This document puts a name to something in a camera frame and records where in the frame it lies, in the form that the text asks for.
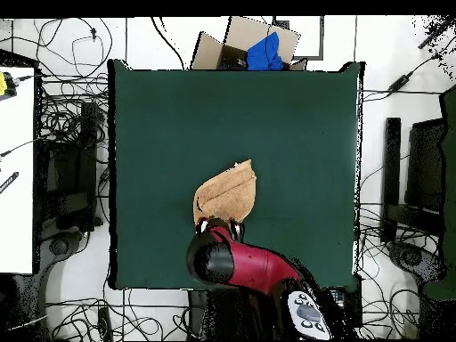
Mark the tan terry towel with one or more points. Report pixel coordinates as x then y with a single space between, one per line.
228 192

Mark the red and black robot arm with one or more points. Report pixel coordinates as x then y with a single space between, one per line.
256 267

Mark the black flat strip tool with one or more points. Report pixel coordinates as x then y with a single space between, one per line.
9 182

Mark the dark green table cloth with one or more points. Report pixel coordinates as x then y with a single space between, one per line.
213 117

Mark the black power strip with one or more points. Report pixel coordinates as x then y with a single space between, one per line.
105 324

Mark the black equipment case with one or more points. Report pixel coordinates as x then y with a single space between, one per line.
67 167

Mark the open cardboard box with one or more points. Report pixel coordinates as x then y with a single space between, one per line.
210 53

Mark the black floor box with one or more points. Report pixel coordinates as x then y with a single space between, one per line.
354 306

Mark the blue cloth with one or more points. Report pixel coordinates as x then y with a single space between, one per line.
265 53

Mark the white side table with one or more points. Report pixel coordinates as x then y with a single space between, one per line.
16 171

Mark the black upright bar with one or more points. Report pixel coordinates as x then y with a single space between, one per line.
391 171

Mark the black panel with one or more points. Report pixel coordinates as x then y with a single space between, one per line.
425 167

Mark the yellow and black device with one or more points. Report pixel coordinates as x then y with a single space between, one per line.
4 84

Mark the black power adapter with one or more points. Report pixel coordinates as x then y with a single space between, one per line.
399 82

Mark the green cloth covered stand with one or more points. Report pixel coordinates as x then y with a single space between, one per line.
449 185

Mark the black rod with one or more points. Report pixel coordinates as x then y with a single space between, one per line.
436 34

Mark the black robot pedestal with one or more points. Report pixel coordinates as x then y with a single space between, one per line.
221 320

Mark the grey pedestal leg with foot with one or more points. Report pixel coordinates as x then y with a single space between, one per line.
58 249
413 258

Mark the dark square frame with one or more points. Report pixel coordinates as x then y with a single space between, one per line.
321 39

